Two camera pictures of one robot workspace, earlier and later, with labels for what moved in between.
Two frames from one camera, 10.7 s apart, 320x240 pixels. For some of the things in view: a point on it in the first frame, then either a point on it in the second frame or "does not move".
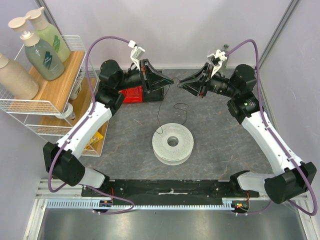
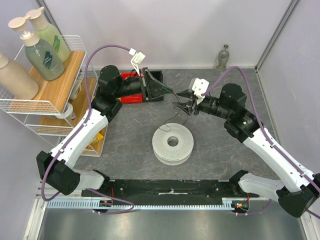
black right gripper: [204, 81] to [191, 105]
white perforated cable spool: [172, 144] does not move
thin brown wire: [173, 105] to [178, 109]
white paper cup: [67, 112] does not move
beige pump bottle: [17, 80] does not move
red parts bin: [132, 95] does not move
